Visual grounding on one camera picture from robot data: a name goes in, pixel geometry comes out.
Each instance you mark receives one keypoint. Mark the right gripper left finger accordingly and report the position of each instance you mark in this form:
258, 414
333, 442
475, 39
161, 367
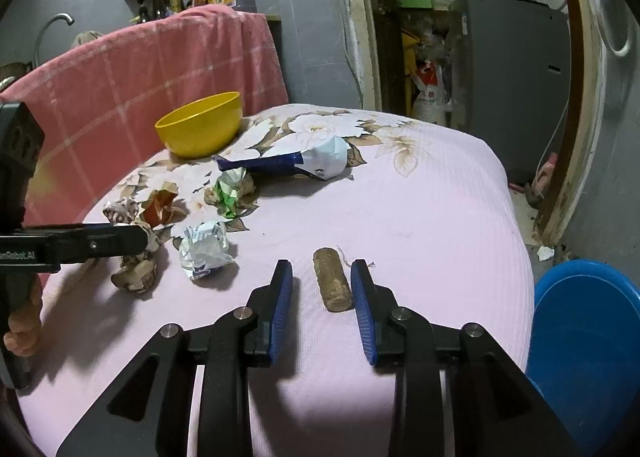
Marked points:
145, 411

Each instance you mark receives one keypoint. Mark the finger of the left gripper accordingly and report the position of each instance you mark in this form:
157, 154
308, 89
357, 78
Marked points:
45, 249

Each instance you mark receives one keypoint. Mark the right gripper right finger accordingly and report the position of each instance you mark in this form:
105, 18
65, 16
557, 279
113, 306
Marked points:
455, 388

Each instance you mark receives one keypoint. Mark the orange red wrapper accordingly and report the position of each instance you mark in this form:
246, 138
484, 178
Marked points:
161, 207

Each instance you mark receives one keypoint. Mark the brown potato piece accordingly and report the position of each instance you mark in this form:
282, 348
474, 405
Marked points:
334, 288

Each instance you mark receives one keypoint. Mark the green wrapper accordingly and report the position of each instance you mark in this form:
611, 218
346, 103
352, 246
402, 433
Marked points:
233, 194

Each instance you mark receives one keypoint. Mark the blue white plastic bag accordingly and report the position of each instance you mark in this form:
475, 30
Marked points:
323, 162

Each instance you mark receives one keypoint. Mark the left hand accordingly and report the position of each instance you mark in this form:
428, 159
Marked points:
24, 333

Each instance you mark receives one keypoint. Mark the red plaid cloth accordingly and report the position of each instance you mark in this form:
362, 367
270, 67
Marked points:
98, 103

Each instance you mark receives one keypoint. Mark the grey rag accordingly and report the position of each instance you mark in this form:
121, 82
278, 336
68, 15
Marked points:
84, 38

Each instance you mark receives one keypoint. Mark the chrome faucet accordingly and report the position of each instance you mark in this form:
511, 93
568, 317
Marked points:
52, 38

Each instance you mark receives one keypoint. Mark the blue plastic bucket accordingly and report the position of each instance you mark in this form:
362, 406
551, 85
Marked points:
584, 351

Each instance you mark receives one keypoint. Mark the dark sauce bottle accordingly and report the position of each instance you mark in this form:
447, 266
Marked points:
143, 12

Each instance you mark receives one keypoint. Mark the yellow plastic bowl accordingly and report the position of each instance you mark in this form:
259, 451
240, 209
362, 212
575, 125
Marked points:
203, 127

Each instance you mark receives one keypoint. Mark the pink floral table cloth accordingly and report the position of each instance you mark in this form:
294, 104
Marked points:
427, 207

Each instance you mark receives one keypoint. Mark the red white sack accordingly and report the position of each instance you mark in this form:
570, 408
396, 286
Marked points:
430, 105

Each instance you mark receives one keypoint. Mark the grey washing machine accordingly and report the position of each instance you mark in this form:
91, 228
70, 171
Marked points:
510, 68

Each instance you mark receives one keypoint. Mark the wooden door frame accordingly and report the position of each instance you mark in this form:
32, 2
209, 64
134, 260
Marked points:
380, 64

